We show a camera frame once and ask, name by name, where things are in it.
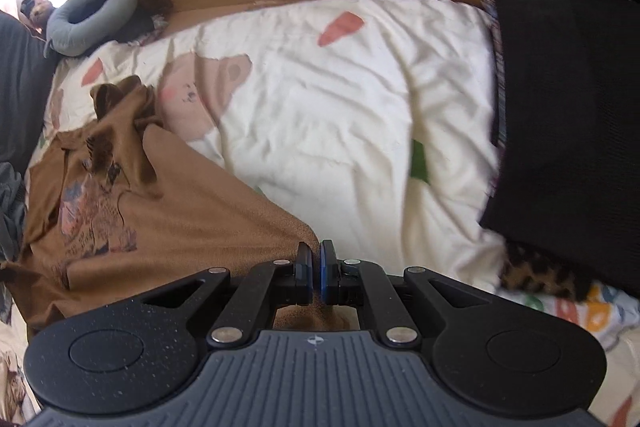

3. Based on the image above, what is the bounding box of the brown printed t-shirt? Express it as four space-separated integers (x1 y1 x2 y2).
0 74 352 338

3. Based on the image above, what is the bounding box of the cream bear print blanket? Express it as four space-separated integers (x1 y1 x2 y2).
24 0 639 426

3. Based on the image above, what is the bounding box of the leopard print cloth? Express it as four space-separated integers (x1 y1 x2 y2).
499 241 596 301

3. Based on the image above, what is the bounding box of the black folded garment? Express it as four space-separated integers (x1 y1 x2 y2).
480 0 639 296

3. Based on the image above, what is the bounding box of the black cloth under neck pillow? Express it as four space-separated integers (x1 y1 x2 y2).
110 8 168 46

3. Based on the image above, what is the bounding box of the grey green garment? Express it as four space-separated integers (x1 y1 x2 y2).
0 162 26 261

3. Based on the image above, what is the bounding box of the grey neck pillow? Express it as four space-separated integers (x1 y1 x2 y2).
46 0 138 57

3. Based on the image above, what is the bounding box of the dark grey pillow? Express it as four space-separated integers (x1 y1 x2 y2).
0 12 58 174

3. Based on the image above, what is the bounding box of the plush doll toy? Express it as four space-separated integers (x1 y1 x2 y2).
21 0 55 32

